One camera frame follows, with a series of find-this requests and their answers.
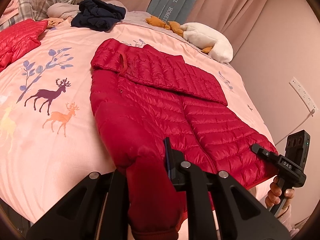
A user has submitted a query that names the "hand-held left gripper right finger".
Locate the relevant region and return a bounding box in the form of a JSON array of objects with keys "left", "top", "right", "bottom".
[{"left": 163, "top": 137, "right": 288, "bottom": 240}]

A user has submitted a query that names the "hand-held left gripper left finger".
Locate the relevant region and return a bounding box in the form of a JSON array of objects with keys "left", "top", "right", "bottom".
[{"left": 26, "top": 169, "right": 131, "bottom": 240}]

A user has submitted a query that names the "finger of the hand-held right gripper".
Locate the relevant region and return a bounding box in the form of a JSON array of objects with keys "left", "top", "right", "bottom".
[{"left": 251, "top": 143, "right": 281, "bottom": 166}]

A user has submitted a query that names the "dark red down jacket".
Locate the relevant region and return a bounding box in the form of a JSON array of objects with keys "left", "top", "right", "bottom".
[{"left": 90, "top": 38, "right": 279, "bottom": 240}]

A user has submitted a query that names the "person's right forearm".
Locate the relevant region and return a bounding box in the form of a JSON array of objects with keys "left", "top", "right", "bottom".
[{"left": 274, "top": 206, "right": 295, "bottom": 233}]

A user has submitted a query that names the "person's right hand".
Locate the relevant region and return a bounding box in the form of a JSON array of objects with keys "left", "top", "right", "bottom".
[{"left": 265, "top": 176, "right": 296, "bottom": 209}]

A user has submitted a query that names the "pink deer print blanket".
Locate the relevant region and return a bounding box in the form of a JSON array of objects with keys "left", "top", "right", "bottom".
[{"left": 0, "top": 17, "right": 278, "bottom": 230}]

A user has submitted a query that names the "white goose plush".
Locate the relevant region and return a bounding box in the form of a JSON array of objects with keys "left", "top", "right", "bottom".
[{"left": 145, "top": 15, "right": 234, "bottom": 64}]

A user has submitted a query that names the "pink curtain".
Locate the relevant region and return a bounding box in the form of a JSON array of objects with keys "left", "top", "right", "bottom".
[{"left": 172, "top": 0, "right": 278, "bottom": 34}]

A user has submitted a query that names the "navy blue garment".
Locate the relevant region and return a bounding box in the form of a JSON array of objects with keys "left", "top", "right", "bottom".
[{"left": 70, "top": 0, "right": 126, "bottom": 32}]

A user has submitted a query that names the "peach cloth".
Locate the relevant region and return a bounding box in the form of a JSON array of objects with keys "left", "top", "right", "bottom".
[{"left": 41, "top": 17, "right": 66, "bottom": 30}]

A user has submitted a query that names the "light red down jacket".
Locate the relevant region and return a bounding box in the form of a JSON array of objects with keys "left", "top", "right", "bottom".
[{"left": 0, "top": 18, "right": 49, "bottom": 73}]

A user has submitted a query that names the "light grey garment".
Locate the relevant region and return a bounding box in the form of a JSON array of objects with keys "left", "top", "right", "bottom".
[{"left": 46, "top": 3, "right": 82, "bottom": 20}]

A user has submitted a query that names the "small plaid pillow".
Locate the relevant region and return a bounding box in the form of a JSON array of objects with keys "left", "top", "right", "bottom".
[{"left": 0, "top": 0, "right": 34, "bottom": 31}]

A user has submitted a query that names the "white cable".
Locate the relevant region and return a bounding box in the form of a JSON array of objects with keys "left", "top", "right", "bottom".
[{"left": 274, "top": 108, "right": 316, "bottom": 146}]

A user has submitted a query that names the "white wall socket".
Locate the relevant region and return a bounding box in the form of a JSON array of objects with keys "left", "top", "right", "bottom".
[{"left": 289, "top": 77, "right": 316, "bottom": 113}]

